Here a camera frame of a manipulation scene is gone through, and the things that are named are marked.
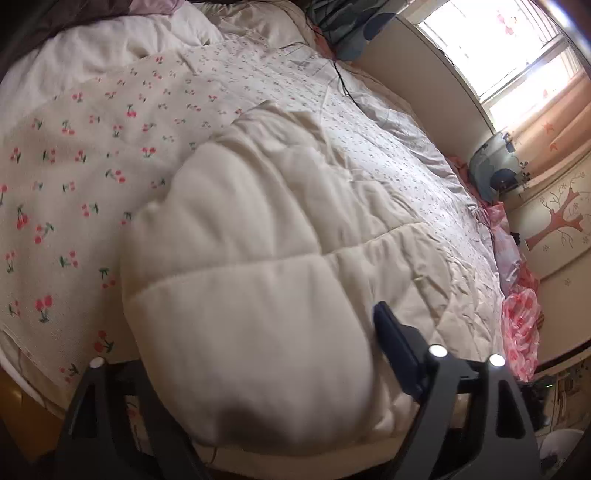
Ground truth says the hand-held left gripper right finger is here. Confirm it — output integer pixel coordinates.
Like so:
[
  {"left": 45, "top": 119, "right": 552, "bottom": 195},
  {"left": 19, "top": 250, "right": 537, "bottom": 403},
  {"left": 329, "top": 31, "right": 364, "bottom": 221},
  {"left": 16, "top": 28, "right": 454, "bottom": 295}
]
[{"left": 373, "top": 301, "right": 541, "bottom": 480}]

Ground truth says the cherry print sheet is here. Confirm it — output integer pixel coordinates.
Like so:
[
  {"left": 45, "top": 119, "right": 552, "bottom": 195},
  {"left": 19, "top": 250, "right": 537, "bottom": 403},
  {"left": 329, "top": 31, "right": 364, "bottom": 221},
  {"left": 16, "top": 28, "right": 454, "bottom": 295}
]
[{"left": 0, "top": 37, "right": 502, "bottom": 398}]

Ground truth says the window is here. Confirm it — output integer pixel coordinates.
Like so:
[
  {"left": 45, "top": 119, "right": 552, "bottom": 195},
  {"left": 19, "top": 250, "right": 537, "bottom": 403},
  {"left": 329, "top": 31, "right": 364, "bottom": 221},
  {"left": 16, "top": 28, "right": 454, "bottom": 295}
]
[{"left": 416, "top": 0, "right": 580, "bottom": 104}]

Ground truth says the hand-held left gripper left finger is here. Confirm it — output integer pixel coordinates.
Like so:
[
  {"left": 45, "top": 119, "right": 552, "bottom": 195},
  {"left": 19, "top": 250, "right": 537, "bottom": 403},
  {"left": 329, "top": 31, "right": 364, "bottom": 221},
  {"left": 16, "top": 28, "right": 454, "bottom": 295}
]
[{"left": 54, "top": 357, "right": 206, "bottom": 480}]

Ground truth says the pink floral bedding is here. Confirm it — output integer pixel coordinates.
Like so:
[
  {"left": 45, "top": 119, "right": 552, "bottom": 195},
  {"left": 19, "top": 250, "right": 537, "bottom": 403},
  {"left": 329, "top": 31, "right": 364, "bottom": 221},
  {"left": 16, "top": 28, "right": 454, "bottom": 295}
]
[{"left": 487, "top": 200, "right": 542, "bottom": 381}]

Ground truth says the blue cartoon print curtain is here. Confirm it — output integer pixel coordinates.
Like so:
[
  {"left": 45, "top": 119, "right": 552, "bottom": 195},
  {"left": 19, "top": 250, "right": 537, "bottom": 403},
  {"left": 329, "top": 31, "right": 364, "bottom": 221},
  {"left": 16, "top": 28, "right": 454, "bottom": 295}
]
[{"left": 307, "top": 0, "right": 399, "bottom": 62}]

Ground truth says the cream quilted jacket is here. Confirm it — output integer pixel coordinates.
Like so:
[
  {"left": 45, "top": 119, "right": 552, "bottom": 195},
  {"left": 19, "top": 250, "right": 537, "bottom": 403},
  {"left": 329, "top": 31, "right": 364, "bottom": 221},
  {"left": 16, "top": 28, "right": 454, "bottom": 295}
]
[{"left": 119, "top": 99, "right": 506, "bottom": 448}]

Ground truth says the black cable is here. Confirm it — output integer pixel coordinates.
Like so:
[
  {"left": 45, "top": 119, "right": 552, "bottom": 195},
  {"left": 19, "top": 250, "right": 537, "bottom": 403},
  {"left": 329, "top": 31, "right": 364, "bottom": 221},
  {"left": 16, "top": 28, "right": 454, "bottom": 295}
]
[{"left": 332, "top": 59, "right": 354, "bottom": 99}]

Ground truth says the tree wall sticker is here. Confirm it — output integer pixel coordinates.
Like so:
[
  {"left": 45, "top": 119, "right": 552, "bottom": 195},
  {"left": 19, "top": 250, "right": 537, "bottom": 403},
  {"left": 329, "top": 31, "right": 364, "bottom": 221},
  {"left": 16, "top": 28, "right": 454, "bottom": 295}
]
[{"left": 525, "top": 170, "right": 589, "bottom": 256}]

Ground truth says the pink and blue whale curtain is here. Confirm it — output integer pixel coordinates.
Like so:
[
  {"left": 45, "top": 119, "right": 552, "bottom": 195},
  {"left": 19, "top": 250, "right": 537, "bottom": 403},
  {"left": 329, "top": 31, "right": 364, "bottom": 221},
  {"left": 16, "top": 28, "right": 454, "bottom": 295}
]
[{"left": 470, "top": 69, "right": 591, "bottom": 204}]

